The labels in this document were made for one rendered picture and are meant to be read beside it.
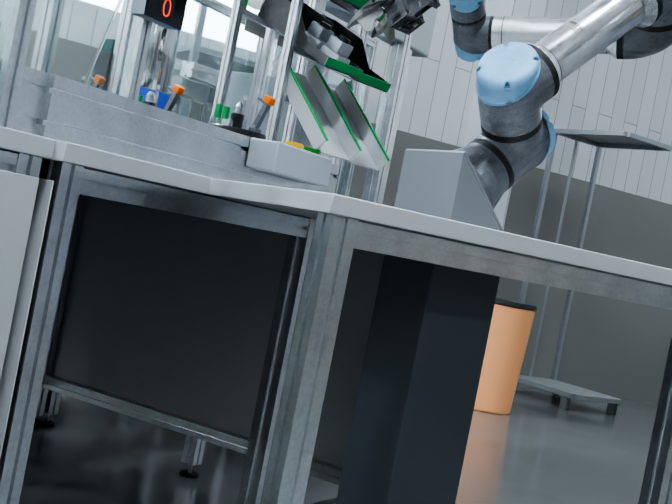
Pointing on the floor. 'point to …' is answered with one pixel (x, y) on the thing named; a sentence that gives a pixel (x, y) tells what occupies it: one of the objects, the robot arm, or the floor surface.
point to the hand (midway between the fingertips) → (361, 27)
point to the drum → (504, 355)
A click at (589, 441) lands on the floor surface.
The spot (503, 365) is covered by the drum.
